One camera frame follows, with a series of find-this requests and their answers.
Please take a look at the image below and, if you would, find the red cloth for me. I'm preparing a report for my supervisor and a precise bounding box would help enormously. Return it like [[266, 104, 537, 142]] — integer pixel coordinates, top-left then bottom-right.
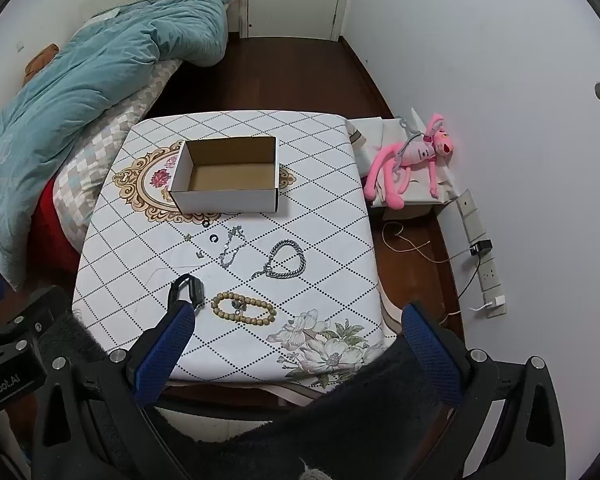
[[29, 177, 82, 267]]

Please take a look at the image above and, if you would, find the light blue quilt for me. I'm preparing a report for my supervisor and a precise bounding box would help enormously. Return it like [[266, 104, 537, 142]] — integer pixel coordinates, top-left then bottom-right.
[[0, 0, 234, 292]]

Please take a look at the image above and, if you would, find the pink plush toy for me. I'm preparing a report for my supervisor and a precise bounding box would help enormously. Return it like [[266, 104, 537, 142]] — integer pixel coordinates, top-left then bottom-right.
[[364, 112, 455, 210]]

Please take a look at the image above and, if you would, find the grey clothes hanger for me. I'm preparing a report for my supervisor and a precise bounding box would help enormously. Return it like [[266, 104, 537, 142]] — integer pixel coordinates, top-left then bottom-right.
[[399, 117, 427, 162]]

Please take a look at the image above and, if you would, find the wooden bead bracelet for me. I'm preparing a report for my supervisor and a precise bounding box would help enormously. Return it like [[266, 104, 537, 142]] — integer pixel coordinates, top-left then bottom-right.
[[211, 291, 277, 326]]

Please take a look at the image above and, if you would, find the checkered mattress cover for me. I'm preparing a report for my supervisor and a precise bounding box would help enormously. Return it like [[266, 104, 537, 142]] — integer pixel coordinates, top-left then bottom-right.
[[52, 57, 182, 252]]

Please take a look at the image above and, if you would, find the brown plush toy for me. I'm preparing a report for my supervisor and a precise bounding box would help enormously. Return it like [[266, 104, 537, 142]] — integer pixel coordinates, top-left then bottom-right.
[[24, 44, 60, 84]]

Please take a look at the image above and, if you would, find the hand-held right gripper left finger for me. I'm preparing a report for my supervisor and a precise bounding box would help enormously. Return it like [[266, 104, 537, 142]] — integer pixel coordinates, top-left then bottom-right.
[[30, 301, 198, 480]]

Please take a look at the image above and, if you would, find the black smart band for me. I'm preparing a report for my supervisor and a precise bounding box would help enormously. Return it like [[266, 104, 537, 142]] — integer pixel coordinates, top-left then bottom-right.
[[167, 274, 205, 317]]

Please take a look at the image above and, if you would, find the silver chain bracelet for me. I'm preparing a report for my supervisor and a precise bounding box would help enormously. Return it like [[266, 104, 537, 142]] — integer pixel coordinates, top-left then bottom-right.
[[251, 240, 306, 281]]

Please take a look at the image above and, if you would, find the thin white cable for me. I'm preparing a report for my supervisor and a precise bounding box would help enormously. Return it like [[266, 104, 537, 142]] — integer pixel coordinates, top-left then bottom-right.
[[382, 220, 473, 263]]

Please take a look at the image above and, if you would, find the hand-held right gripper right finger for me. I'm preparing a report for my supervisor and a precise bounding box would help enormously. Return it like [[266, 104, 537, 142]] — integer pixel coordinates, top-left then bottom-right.
[[401, 301, 566, 480]]

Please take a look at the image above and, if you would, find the cardboard box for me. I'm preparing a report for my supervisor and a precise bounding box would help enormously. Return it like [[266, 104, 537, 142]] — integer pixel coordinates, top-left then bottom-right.
[[169, 136, 281, 215]]

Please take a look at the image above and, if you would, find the white power strip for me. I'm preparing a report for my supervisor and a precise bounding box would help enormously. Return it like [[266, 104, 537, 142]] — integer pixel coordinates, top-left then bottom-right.
[[455, 188, 509, 319]]

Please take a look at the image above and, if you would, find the white diamond-patterned tablecloth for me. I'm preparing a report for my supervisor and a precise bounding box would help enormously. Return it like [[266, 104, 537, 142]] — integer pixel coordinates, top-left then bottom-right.
[[72, 110, 397, 387]]

